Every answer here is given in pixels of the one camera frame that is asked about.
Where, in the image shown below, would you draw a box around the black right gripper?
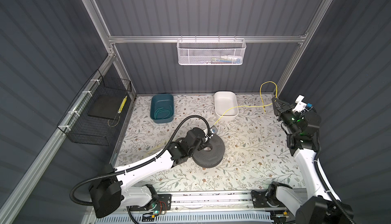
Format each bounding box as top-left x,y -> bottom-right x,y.
272,98 -> 298,136

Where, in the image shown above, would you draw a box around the yellow cable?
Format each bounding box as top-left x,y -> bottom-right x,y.
146,81 -> 279,154

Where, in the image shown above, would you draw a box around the grey perforated cable spool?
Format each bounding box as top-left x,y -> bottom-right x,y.
192,135 -> 225,168

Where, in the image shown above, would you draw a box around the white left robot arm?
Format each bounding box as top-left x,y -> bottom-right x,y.
89,128 -> 215,218

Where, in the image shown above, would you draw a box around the teal plastic tub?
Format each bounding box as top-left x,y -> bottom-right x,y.
150,94 -> 174,124

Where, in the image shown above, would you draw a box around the white plastic tub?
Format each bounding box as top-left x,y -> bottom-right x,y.
214,91 -> 239,121

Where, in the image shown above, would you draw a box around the items in white basket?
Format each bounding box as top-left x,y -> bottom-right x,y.
200,55 -> 242,65

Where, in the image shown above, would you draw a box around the black flat pad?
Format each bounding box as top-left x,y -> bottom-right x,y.
87,95 -> 124,120

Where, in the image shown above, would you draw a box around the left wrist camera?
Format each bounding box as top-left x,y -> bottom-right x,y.
207,126 -> 218,137

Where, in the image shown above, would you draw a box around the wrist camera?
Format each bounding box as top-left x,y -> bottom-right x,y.
207,126 -> 218,137
292,95 -> 313,113

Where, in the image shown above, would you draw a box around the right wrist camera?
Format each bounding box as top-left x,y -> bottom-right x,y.
292,95 -> 313,113

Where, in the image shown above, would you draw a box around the green cable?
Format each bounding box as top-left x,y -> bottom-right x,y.
154,107 -> 172,120

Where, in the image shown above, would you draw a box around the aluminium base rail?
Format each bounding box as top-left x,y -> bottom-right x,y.
91,188 -> 306,224

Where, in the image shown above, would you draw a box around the white wire wall basket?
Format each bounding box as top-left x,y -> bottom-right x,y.
177,38 -> 246,66

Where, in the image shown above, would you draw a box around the black wire wall basket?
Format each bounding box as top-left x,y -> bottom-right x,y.
58,71 -> 132,146

